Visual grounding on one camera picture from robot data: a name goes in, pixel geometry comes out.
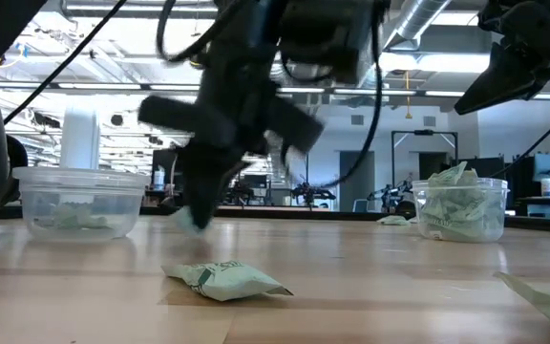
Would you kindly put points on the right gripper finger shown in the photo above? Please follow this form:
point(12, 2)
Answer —
point(492, 71)
point(509, 91)

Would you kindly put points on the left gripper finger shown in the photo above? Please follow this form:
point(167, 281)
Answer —
point(231, 174)
point(203, 181)

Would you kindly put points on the clear plastic bin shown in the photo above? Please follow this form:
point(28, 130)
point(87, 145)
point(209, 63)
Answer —
point(127, 200)
point(499, 191)

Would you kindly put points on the black background robot arm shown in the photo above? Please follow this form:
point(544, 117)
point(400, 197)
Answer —
point(310, 193)

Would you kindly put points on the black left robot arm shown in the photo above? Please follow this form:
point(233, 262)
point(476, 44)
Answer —
point(332, 38)

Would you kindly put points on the blue background robot arm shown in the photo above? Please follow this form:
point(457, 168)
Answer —
point(392, 193)

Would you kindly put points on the black monitor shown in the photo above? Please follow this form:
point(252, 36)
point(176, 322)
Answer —
point(165, 162)

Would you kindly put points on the white wipes canister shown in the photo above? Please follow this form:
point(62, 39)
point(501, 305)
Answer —
point(159, 179)
point(548, 187)

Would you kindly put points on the dark door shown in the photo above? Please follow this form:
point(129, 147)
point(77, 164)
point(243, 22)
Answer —
point(432, 165)

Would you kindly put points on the grey door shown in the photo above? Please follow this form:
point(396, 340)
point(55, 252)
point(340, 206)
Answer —
point(346, 167)

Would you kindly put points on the long white light bar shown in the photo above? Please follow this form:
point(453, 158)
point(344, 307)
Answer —
point(375, 92)

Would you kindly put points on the white building column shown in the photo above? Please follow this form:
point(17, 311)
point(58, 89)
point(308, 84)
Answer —
point(80, 138)

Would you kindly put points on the silver ceiling duct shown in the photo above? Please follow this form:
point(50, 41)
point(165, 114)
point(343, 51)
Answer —
point(418, 19)

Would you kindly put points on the black gantry frame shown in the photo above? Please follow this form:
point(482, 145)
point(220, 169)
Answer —
point(423, 132)

